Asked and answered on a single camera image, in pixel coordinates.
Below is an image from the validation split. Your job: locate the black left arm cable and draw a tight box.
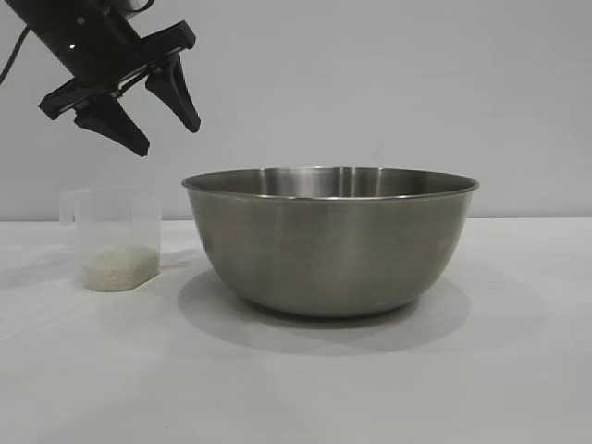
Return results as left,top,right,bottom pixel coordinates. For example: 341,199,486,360
0,25,30,84

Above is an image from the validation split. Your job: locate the clear plastic measuring cup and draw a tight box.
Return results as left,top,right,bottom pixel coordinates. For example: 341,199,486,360
58,186,163,292

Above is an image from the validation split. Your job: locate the stainless steel mixing bowl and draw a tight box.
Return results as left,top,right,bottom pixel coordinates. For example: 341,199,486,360
180,165,481,320

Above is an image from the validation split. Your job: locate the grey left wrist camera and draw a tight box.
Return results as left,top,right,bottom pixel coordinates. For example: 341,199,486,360
120,0,153,19

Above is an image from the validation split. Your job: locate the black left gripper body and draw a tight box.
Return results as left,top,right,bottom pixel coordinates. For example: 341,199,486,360
13,0,197,121

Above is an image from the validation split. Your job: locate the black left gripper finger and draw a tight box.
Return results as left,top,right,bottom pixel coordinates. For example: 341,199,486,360
143,51,203,134
72,94,152,158

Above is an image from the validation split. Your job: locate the white rice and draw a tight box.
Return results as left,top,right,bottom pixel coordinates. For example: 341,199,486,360
84,244,162,292

